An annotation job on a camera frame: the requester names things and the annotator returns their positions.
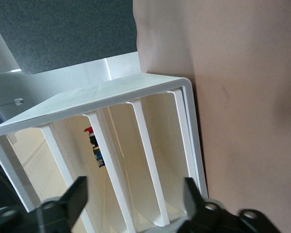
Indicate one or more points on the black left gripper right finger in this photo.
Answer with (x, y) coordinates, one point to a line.
(208, 218)

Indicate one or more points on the brown table cover sheet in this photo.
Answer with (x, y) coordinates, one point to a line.
(245, 97)

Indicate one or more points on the red push button switch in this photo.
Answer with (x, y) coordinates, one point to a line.
(97, 150)

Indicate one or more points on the white drawer cabinet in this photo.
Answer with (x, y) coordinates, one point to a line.
(99, 94)

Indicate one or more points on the white security camera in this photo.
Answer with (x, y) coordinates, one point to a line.
(19, 101)

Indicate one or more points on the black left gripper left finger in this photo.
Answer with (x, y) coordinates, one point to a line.
(60, 213)

